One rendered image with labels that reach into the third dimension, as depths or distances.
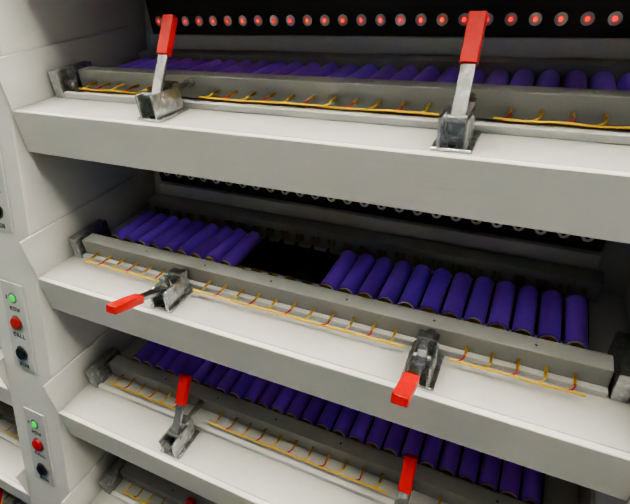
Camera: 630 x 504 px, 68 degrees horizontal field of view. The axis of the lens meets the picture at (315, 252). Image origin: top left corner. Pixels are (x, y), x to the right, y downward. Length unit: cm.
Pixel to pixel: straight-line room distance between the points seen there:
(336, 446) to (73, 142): 42
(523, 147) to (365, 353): 21
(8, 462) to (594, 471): 83
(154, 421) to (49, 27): 47
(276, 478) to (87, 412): 27
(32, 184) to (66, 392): 27
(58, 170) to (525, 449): 55
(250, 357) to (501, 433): 22
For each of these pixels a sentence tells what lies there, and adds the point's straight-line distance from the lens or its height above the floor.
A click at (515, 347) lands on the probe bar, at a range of 42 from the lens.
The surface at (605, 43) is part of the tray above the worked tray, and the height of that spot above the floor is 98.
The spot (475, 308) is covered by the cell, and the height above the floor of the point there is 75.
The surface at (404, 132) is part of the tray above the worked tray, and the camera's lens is 37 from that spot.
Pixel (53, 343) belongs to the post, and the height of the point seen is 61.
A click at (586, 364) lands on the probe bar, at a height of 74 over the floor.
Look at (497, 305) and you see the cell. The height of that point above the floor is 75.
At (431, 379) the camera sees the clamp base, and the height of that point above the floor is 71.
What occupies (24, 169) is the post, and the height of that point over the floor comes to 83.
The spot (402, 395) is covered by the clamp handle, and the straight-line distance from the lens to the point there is 34.
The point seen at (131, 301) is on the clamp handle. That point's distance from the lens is 47.
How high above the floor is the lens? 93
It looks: 19 degrees down
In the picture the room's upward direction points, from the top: 3 degrees clockwise
